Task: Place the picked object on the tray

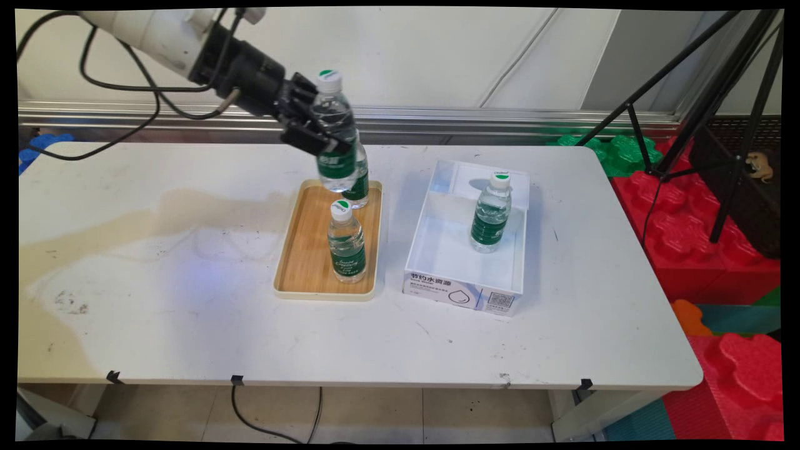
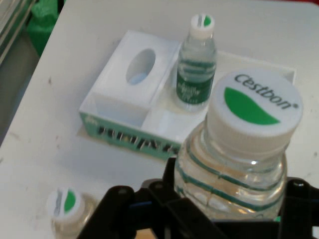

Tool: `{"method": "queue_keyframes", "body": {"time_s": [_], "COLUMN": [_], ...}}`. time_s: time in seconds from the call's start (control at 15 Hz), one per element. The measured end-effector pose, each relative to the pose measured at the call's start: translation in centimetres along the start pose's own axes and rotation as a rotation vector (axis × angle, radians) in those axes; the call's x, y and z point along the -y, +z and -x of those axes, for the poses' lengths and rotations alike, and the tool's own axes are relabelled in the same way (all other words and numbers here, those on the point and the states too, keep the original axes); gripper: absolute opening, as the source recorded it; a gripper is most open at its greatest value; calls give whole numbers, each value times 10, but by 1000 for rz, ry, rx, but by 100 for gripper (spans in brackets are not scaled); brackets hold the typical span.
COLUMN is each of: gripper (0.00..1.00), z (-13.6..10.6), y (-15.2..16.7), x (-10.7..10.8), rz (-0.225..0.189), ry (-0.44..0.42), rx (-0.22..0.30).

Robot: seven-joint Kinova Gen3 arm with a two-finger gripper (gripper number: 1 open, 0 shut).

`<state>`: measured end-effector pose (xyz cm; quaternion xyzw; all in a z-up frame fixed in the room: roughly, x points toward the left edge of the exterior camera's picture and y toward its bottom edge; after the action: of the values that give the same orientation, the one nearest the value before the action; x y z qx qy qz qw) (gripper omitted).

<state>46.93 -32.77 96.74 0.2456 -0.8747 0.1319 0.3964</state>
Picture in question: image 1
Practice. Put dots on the small brown toy figure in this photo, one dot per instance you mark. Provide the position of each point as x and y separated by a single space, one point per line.
759 165

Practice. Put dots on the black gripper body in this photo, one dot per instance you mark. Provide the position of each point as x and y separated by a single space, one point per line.
253 75

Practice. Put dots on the wooden serving tray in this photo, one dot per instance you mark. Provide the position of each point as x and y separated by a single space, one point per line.
306 250

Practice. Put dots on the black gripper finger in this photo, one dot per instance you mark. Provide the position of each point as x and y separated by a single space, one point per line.
303 90
312 139

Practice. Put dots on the green foam building block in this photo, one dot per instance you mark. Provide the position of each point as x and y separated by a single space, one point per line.
619 156

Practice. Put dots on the white table leg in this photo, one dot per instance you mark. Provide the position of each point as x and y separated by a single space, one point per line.
594 415
50 412

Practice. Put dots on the orange foam piece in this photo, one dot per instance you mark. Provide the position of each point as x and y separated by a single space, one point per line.
690 319

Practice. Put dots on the aluminium wall rail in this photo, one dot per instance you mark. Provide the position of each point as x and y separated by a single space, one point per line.
437 119

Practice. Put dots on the white storage box green print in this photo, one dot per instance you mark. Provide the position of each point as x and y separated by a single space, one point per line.
450 250

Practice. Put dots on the dark grille cabinet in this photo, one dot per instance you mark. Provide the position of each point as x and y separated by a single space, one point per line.
759 212

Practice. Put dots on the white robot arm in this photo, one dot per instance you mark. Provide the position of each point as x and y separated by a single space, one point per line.
150 31

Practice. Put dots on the black tripod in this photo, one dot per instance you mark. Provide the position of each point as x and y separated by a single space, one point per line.
745 137

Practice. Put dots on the water bottle green label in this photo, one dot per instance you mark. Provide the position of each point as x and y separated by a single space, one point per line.
361 187
490 219
347 250
334 125

